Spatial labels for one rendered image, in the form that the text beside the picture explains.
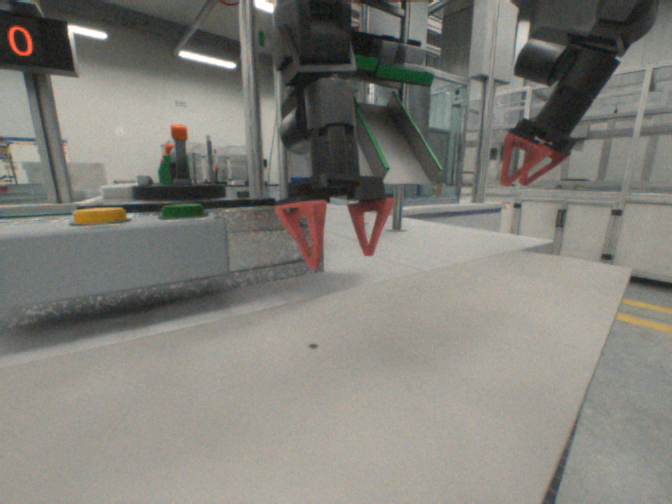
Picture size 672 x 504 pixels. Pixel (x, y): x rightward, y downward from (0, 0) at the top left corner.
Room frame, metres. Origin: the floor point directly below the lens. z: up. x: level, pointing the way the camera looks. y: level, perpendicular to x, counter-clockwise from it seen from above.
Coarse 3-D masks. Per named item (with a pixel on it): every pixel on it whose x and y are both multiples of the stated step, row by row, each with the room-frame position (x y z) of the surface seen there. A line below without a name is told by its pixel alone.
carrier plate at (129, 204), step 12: (84, 204) 0.35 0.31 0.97; (96, 204) 0.35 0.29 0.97; (108, 204) 0.35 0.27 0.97; (120, 204) 0.35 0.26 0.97; (132, 204) 0.35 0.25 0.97; (144, 204) 0.36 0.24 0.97; (156, 204) 0.37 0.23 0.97; (216, 204) 0.41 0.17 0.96; (228, 204) 0.41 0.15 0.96; (240, 204) 0.42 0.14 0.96; (252, 204) 0.43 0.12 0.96; (264, 204) 0.44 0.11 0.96
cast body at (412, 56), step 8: (408, 40) 0.65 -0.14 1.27; (416, 40) 0.64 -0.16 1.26; (400, 48) 0.66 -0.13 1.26; (408, 48) 0.63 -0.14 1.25; (416, 48) 0.64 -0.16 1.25; (424, 48) 0.65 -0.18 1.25; (400, 56) 0.66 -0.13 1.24; (408, 56) 0.64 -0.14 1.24; (416, 56) 0.64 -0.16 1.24; (424, 56) 0.65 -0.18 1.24; (392, 64) 0.69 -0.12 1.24; (400, 64) 0.66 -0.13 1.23; (408, 64) 0.64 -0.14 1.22; (416, 64) 0.65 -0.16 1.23
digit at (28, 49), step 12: (0, 24) 0.46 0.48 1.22; (12, 24) 0.47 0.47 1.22; (24, 24) 0.47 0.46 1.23; (36, 24) 0.48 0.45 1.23; (0, 36) 0.46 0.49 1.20; (12, 36) 0.46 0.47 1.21; (24, 36) 0.47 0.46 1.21; (36, 36) 0.48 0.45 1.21; (0, 48) 0.46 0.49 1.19; (12, 48) 0.46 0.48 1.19; (24, 48) 0.47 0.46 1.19; (36, 48) 0.48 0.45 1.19; (24, 60) 0.47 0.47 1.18; (36, 60) 0.48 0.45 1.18
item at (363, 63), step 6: (354, 42) 0.66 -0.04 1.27; (354, 48) 0.66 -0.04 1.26; (354, 54) 0.56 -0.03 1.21; (360, 54) 0.63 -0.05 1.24; (360, 60) 0.57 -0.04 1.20; (366, 60) 0.57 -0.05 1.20; (372, 60) 0.57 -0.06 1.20; (360, 66) 0.57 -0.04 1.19; (366, 66) 0.58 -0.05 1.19; (372, 66) 0.58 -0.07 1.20; (372, 72) 0.58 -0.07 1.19
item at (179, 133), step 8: (176, 128) 0.41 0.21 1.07; (184, 128) 0.42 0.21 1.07; (176, 136) 0.42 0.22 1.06; (184, 136) 0.42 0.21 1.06; (176, 144) 0.42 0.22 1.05; (184, 144) 0.43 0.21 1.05; (176, 152) 0.43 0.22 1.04; (184, 152) 0.43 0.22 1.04; (176, 160) 0.43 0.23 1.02; (184, 160) 0.43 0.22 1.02; (176, 168) 0.44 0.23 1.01; (184, 168) 0.44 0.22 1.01; (176, 176) 0.44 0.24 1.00; (184, 176) 0.44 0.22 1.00
